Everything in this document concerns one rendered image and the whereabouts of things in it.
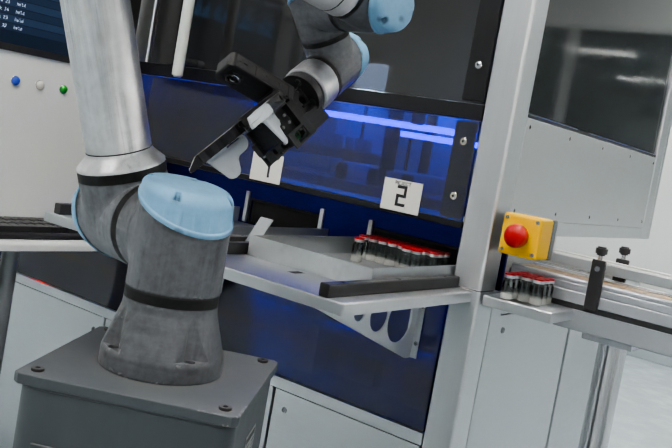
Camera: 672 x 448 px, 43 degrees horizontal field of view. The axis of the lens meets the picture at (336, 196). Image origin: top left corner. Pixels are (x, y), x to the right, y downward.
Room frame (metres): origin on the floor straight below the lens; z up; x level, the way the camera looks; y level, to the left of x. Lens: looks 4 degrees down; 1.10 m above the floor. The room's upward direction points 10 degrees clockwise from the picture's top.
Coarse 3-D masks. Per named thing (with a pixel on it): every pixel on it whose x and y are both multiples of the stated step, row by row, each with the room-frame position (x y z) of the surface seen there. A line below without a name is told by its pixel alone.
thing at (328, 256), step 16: (256, 240) 1.45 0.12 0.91; (272, 240) 1.50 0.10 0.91; (288, 240) 1.54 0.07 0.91; (304, 240) 1.58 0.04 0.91; (320, 240) 1.62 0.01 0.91; (336, 240) 1.66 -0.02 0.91; (352, 240) 1.71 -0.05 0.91; (256, 256) 1.45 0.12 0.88; (272, 256) 1.43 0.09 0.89; (288, 256) 1.41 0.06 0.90; (304, 256) 1.39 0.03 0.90; (320, 256) 1.37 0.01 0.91; (336, 256) 1.62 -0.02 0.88; (320, 272) 1.37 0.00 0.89; (336, 272) 1.35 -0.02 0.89; (352, 272) 1.33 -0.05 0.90; (368, 272) 1.31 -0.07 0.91; (384, 272) 1.34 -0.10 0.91; (400, 272) 1.38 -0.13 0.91; (416, 272) 1.42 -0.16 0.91; (432, 272) 1.47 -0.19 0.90; (448, 272) 1.51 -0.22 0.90
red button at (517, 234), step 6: (510, 228) 1.43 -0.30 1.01; (516, 228) 1.42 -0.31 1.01; (522, 228) 1.42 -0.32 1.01; (504, 234) 1.43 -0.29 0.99; (510, 234) 1.42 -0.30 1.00; (516, 234) 1.42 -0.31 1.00; (522, 234) 1.42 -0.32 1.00; (528, 234) 1.43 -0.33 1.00; (504, 240) 1.44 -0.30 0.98; (510, 240) 1.42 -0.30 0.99; (516, 240) 1.42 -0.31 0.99; (522, 240) 1.42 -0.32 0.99; (510, 246) 1.43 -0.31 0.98; (516, 246) 1.42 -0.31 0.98
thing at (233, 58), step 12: (228, 60) 1.17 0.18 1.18; (240, 60) 1.18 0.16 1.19; (216, 72) 1.19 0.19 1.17; (228, 72) 1.18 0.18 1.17; (240, 72) 1.18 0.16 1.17; (252, 72) 1.18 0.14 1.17; (264, 72) 1.20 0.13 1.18; (228, 84) 1.20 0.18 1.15; (240, 84) 1.20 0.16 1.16; (252, 84) 1.19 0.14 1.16; (264, 84) 1.19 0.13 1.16; (276, 84) 1.20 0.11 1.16; (288, 84) 1.22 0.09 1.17; (252, 96) 1.22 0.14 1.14; (288, 96) 1.21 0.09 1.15
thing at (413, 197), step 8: (384, 184) 1.62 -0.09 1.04; (392, 184) 1.61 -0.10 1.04; (400, 184) 1.60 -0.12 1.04; (408, 184) 1.59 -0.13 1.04; (416, 184) 1.58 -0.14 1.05; (384, 192) 1.62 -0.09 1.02; (392, 192) 1.61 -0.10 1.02; (400, 192) 1.60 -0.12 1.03; (408, 192) 1.59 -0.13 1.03; (416, 192) 1.58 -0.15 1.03; (384, 200) 1.61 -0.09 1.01; (392, 200) 1.60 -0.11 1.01; (400, 200) 1.59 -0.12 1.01; (408, 200) 1.58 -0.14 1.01; (416, 200) 1.57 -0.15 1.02; (384, 208) 1.61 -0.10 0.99; (392, 208) 1.60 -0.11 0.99; (400, 208) 1.59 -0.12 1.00; (408, 208) 1.58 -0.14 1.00; (416, 208) 1.57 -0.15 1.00
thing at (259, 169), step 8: (256, 160) 1.81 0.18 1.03; (280, 160) 1.77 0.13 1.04; (256, 168) 1.81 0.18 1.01; (264, 168) 1.79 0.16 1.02; (272, 168) 1.78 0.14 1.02; (280, 168) 1.77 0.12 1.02; (256, 176) 1.80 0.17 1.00; (264, 176) 1.79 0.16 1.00; (272, 176) 1.78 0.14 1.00; (280, 176) 1.77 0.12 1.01
